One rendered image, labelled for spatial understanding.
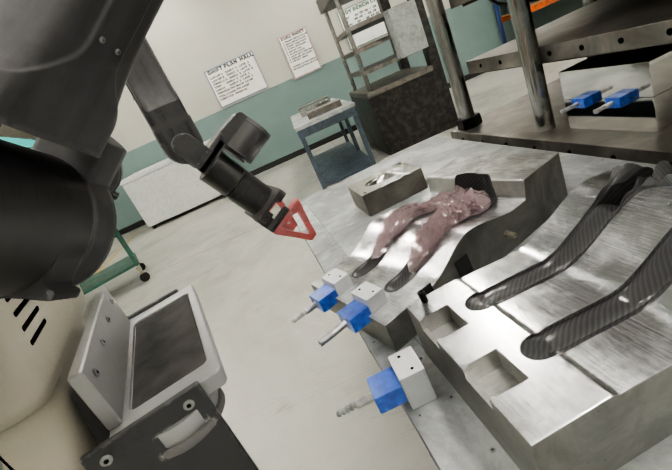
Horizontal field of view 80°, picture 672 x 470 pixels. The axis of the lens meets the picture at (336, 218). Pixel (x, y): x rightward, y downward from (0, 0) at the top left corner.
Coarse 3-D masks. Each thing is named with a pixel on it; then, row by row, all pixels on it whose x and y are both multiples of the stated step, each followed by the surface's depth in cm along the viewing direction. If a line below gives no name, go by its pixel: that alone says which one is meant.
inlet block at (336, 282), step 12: (324, 276) 78; (336, 276) 76; (348, 276) 76; (324, 288) 77; (336, 288) 75; (348, 288) 76; (312, 300) 77; (324, 300) 74; (336, 300) 75; (300, 312) 74; (324, 312) 74
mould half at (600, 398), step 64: (576, 192) 60; (640, 192) 52; (512, 256) 60; (640, 256) 47; (512, 320) 48; (640, 320) 41; (576, 384) 37; (640, 384) 35; (512, 448) 40; (576, 448) 36; (640, 448) 38
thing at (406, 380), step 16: (400, 352) 55; (400, 368) 53; (416, 368) 52; (368, 384) 54; (384, 384) 53; (400, 384) 52; (416, 384) 52; (368, 400) 53; (384, 400) 52; (400, 400) 52; (416, 400) 52
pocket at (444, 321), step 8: (432, 312) 55; (440, 312) 55; (448, 312) 55; (424, 320) 55; (432, 320) 55; (440, 320) 55; (448, 320) 56; (456, 320) 54; (464, 320) 51; (424, 328) 55; (432, 328) 55; (440, 328) 55; (448, 328) 55; (456, 328) 54; (432, 336) 53; (440, 336) 54
